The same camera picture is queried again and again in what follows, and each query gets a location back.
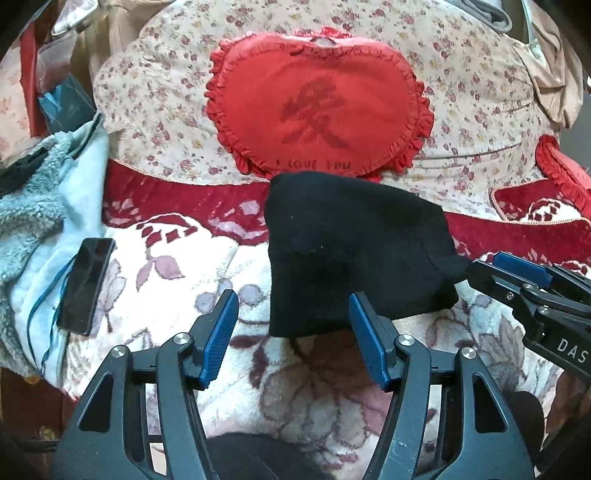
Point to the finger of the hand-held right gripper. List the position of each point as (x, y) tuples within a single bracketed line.
[(494, 281), (521, 267)]

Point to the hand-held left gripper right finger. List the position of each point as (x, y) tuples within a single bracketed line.
[(367, 341)]

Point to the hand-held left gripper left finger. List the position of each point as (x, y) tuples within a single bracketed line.
[(219, 341)]

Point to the black pants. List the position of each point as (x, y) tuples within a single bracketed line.
[(346, 240)]

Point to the red and white flower blanket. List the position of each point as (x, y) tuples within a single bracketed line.
[(207, 258)]

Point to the red frilled cushion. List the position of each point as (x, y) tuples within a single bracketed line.
[(568, 166)]

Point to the black smartphone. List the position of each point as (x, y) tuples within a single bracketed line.
[(85, 286)]

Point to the beige cloth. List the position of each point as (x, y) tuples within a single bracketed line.
[(554, 78)]

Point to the light blue fleece jacket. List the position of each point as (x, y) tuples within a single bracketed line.
[(69, 207)]

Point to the red heart-shaped frilled pillow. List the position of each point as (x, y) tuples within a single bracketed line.
[(323, 92)]

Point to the grey cloth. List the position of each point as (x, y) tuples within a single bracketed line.
[(489, 16)]

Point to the floral print quilt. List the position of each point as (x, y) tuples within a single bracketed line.
[(161, 92)]

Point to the dark cloth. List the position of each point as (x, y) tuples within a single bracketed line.
[(18, 175)]

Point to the teal bag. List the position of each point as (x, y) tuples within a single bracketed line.
[(64, 106)]

